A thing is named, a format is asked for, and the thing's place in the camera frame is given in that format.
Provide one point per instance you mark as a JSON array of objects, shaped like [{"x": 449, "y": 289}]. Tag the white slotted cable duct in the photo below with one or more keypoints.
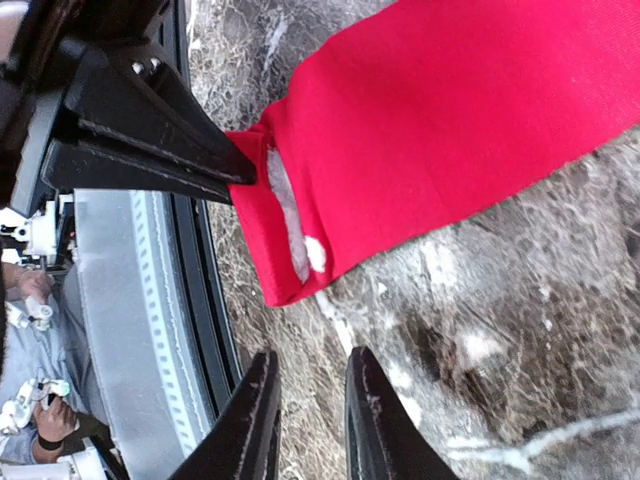
[{"x": 136, "y": 317}]

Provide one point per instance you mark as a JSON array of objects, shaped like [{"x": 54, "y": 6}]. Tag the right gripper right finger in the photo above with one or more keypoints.
[{"x": 382, "y": 442}]

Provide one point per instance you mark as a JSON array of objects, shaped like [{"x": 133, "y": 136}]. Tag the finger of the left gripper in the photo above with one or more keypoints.
[
  {"x": 104, "y": 165},
  {"x": 131, "y": 105}
]

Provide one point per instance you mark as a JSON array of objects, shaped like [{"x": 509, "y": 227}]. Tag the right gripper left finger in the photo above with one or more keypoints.
[{"x": 244, "y": 443}]

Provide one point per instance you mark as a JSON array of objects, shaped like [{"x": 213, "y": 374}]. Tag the seated operator in striped shirt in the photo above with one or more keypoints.
[{"x": 59, "y": 353}]

